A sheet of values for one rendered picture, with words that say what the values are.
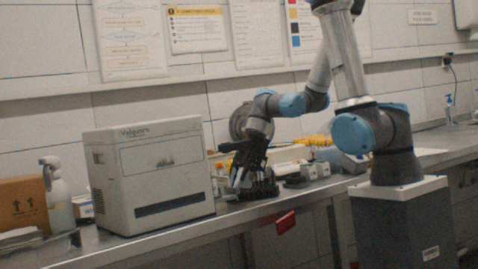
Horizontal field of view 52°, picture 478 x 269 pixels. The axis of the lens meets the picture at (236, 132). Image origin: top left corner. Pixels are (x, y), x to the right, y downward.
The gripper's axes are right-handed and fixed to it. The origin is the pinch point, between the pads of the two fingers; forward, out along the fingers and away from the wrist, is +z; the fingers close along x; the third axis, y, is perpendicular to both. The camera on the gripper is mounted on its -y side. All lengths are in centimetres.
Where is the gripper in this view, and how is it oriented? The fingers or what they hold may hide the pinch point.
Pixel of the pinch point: (232, 190)
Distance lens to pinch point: 154.3
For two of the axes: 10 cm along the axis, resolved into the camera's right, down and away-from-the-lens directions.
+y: 7.8, 3.7, 5.0
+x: -5.5, 0.4, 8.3
